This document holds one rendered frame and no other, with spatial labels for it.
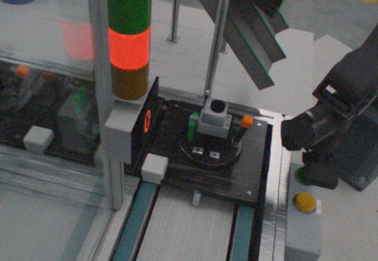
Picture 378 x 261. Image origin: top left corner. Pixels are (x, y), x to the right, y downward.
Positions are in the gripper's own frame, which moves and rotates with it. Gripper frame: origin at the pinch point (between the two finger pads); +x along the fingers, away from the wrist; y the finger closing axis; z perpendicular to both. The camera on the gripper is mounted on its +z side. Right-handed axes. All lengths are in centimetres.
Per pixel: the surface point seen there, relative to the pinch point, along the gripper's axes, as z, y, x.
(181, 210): 23.9, 12.8, 9.1
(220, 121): 20.1, 0.5, -6.3
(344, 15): -58, -263, 102
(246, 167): 12.7, 2.0, 3.8
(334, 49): -12, -68, 15
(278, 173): 5.5, 0.2, 5.5
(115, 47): 34, 20, -33
